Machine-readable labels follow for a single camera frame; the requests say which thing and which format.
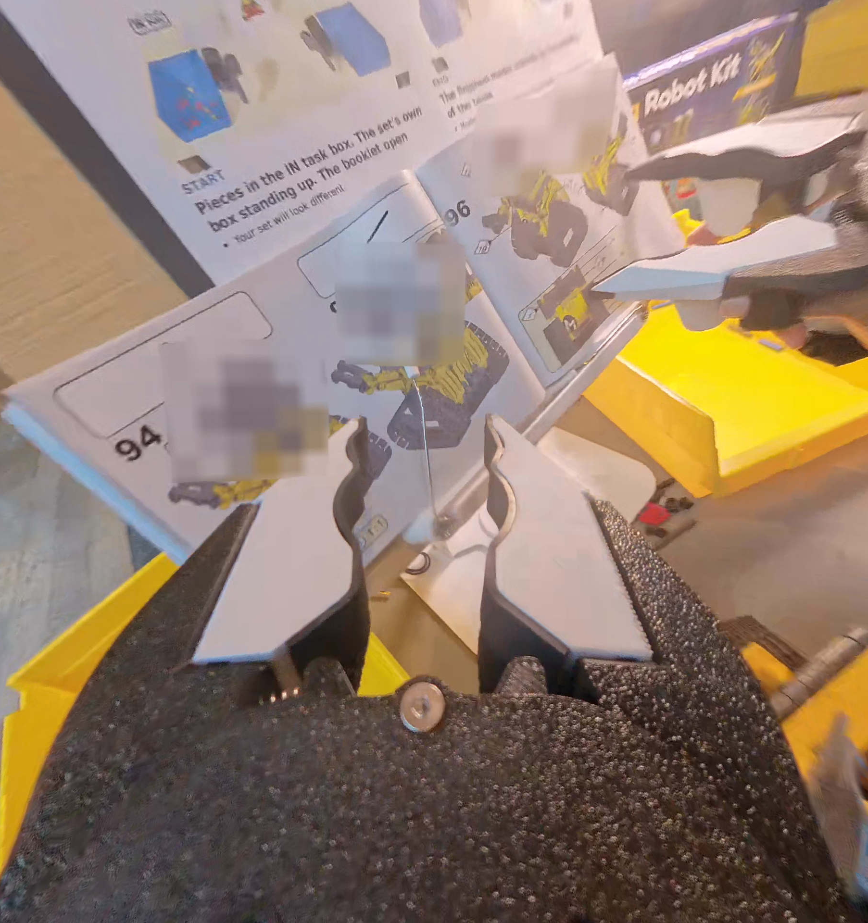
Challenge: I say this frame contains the white task instruction sheet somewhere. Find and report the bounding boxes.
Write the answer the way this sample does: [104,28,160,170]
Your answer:
[0,0,608,282]

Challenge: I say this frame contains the instruction booklet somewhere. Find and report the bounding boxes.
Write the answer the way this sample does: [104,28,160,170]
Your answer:
[1,51,694,563]

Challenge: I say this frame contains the colourful toy set box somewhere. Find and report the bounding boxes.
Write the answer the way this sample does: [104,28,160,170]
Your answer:
[622,12,807,157]

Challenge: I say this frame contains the yellow grey brick robot model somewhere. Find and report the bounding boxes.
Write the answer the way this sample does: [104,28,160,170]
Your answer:
[720,618,868,902]

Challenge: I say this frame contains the grey desk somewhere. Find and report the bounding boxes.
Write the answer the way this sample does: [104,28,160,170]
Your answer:
[362,397,868,679]

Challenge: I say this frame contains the metal wire page holder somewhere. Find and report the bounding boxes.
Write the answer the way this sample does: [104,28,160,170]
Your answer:
[410,387,446,537]

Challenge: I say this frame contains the yellow plastic bin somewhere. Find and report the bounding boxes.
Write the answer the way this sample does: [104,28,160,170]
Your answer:
[795,0,868,102]
[586,296,868,499]
[0,553,413,884]

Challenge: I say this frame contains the white book stand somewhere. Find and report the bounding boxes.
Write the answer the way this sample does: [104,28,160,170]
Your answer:
[398,296,663,643]

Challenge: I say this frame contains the scattered small brick parts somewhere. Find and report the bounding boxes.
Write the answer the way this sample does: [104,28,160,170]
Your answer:
[636,488,699,546]

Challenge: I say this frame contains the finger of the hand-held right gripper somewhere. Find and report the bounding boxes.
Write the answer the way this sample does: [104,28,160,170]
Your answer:
[625,113,868,186]
[593,214,842,307]

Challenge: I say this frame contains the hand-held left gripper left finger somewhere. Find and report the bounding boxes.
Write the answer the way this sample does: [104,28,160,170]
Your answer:
[192,419,370,686]

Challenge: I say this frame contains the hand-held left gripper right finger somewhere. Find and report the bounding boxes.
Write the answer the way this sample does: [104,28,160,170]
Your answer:
[480,416,654,693]

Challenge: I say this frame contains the pale curved board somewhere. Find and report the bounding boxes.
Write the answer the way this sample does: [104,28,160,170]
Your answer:
[0,51,189,405]

